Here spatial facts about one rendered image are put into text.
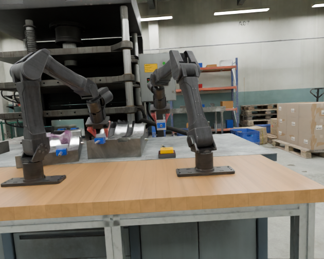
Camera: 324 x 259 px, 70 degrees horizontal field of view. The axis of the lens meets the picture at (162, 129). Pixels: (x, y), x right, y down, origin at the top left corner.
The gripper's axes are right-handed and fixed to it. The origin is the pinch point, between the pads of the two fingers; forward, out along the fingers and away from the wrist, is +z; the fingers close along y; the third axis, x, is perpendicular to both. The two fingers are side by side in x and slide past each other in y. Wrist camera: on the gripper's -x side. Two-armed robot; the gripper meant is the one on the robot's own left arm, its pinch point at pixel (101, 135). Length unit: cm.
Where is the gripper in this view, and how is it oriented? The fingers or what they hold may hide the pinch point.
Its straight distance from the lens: 116.1
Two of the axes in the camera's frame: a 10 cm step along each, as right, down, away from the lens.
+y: -10.0, 0.4, 0.1
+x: 0.2, 5.8, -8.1
